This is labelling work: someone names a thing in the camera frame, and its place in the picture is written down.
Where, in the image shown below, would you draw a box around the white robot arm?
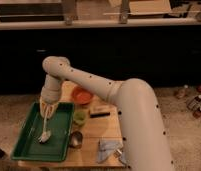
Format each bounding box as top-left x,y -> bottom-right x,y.
41,56 -> 175,171

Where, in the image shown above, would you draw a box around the bottles on floor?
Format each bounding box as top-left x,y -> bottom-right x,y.
174,85 -> 201,119

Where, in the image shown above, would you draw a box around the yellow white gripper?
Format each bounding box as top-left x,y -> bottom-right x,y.
39,98 -> 58,119

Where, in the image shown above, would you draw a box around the wooden table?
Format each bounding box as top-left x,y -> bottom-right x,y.
17,80 -> 128,168

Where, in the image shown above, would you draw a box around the light green cup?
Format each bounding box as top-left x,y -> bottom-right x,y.
73,111 -> 86,126

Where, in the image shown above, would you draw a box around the green plastic tray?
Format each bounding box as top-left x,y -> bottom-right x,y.
11,102 -> 74,162

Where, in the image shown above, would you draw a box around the metal cup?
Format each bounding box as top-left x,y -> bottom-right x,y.
70,131 -> 83,148

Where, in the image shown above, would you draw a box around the white dish brush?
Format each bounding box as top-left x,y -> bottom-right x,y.
38,108 -> 51,143

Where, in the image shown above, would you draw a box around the dark cabinet counter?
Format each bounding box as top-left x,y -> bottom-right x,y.
0,18 -> 201,94

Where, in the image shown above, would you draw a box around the orange bowl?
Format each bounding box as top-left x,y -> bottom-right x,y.
71,86 -> 93,105

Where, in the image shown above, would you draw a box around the wooden block brush black bristles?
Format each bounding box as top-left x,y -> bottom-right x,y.
89,105 -> 110,118

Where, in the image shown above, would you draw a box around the blue folded cloth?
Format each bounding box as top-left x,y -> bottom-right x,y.
96,139 -> 122,163

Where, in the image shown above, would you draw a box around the blue sponge scraper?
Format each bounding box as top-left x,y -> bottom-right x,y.
115,149 -> 125,164

